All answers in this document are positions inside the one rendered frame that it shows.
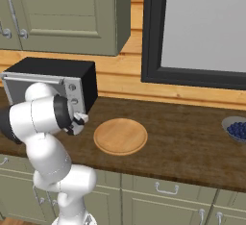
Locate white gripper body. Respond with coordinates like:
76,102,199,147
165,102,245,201
65,112,90,137

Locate black toaster oven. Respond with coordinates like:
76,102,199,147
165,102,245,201
0,56,99,118

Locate grey toaster oven door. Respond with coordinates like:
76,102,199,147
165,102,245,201
1,73,66,107

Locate round wooden board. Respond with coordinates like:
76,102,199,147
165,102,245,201
92,117,149,157

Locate green drawer front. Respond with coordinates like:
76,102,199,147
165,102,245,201
216,187,246,212
120,172,219,206
94,168,123,188
0,153,37,176

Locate grey bowl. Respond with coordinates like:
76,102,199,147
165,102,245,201
221,115,246,144

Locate blueberries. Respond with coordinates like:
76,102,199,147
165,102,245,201
226,121,246,141

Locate silver toaster oven door handle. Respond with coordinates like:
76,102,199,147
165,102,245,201
2,75,64,86

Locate black window frame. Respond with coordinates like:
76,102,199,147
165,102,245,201
140,0,246,91

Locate green wall cupboard door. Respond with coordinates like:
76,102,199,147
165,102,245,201
5,0,118,57
0,0,23,51

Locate silver wall cupboard handle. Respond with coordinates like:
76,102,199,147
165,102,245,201
6,0,30,40
0,19,12,40

